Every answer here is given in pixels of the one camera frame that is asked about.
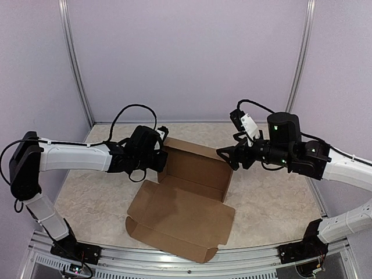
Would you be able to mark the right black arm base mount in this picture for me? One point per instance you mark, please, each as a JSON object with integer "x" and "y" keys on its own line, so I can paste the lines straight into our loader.
{"x": 298, "y": 251}

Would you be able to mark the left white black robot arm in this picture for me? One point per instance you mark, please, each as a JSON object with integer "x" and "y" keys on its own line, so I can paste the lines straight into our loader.
{"x": 143, "y": 150}

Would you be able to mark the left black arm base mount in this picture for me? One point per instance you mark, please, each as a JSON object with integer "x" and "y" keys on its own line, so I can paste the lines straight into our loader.
{"x": 80, "y": 252}

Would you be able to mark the right aluminium corner post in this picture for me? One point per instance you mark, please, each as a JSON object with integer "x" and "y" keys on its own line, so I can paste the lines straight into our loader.
{"x": 301, "y": 60}

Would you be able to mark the brown cardboard box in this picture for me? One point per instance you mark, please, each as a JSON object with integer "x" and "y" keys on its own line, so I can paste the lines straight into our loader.
{"x": 184, "y": 213}

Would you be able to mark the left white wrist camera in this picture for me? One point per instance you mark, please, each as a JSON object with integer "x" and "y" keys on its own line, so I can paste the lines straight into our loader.
{"x": 163, "y": 132}

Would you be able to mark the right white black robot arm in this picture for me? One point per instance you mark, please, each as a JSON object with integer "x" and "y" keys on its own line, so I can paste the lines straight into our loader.
{"x": 285, "y": 149}

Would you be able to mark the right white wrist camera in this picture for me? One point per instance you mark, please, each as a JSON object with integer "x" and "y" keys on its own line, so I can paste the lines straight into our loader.
{"x": 244, "y": 123}

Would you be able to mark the right aluminium side rail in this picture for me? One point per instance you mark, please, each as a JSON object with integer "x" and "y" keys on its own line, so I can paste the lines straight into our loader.
{"x": 317, "y": 197}

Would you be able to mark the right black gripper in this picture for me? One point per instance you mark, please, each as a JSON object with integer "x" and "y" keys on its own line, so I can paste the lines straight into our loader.
{"x": 241, "y": 148}

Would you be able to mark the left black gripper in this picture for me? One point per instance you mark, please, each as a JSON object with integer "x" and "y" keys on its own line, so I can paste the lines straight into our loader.
{"x": 160, "y": 165}

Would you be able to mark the aluminium front frame rail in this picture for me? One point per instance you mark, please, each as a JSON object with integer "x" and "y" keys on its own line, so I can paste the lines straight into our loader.
{"x": 117, "y": 262}

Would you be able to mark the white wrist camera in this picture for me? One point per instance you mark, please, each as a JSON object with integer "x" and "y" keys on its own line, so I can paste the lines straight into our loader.
{"x": 244, "y": 123}
{"x": 163, "y": 132}

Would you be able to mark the left aluminium corner post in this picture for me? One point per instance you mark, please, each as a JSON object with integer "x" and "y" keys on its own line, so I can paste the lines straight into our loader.
{"x": 73, "y": 59}

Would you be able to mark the aluminium corner post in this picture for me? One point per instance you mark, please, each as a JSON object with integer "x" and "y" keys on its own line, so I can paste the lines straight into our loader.
{"x": 73, "y": 59}
{"x": 301, "y": 60}

